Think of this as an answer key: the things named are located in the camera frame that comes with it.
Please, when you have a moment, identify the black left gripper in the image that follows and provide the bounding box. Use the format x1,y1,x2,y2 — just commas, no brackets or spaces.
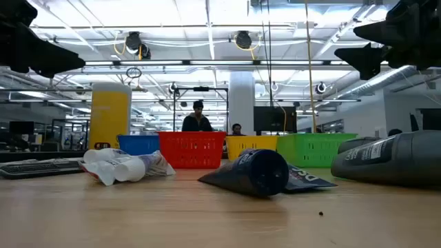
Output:
0,0,86,79

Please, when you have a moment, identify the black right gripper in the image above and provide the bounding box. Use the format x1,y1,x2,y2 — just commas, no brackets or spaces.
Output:
334,0,441,81

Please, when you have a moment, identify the dark grey plastic bottle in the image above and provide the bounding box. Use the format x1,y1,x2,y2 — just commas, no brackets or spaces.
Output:
337,136,382,155
330,130,441,189

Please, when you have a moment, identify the white toothpaste tube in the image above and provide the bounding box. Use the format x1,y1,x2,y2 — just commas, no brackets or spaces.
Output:
113,150,176,183
83,148,130,165
80,160,117,187

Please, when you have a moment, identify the black plastic comb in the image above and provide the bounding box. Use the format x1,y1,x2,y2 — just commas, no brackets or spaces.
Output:
0,158,85,180

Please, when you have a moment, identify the dark blue cosmetic tube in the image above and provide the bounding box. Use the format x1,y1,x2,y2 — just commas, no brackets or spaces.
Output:
284,163,338,193
198,148,290,198

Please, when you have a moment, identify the black monitor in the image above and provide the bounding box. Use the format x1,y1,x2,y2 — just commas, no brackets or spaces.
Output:
9,121,35,135
415,108,441,132
254,105,298,132

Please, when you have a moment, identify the yellow and white pillar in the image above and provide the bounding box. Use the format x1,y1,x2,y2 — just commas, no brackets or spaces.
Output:
88,82,132,151

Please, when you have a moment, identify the green plastic basket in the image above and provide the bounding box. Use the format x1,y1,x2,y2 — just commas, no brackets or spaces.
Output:
276,133,358,169

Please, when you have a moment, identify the blue plastic basket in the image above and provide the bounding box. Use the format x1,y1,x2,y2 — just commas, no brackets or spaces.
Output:
116,134,161,156

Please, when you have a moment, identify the white square column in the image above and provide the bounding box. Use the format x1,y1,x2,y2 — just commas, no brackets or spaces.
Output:
228,71,256,136

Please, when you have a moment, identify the yellow plastic basket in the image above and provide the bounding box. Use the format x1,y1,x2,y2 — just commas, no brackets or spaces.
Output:
225,135,279,162

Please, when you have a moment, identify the red plastic basket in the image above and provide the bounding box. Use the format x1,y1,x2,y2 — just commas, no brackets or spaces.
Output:
157,131,227,169

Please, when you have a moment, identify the silver ventilation duct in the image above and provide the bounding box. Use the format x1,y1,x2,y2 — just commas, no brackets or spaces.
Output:
337,65,418,101

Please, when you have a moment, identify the yellow hanging rope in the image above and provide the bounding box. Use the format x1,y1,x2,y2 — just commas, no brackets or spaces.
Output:
304,0,317,134

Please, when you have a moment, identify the black hanging cable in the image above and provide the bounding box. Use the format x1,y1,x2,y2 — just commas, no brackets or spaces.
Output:
267,0,273,107

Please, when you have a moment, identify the black metal rig frame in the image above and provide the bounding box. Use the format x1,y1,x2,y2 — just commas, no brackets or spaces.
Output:
172,86,229,132

